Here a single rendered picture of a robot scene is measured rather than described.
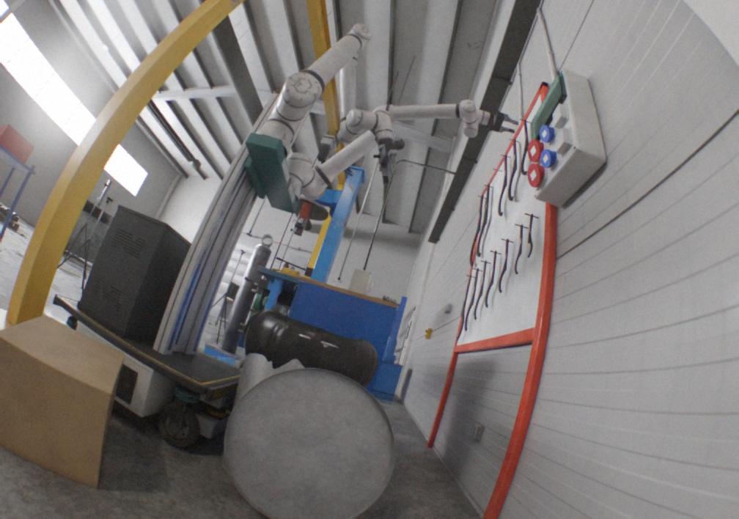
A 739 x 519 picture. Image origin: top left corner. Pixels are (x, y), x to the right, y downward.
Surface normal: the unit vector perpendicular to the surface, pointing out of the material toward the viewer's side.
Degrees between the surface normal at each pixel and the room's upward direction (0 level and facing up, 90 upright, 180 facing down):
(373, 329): 90
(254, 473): 77
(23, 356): 90
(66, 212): 90
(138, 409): 90
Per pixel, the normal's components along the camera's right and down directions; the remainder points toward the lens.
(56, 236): 0.96, 0.25
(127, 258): 0.09, -0.33
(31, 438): 0.62, -0.11
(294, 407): 0.29, -0.48
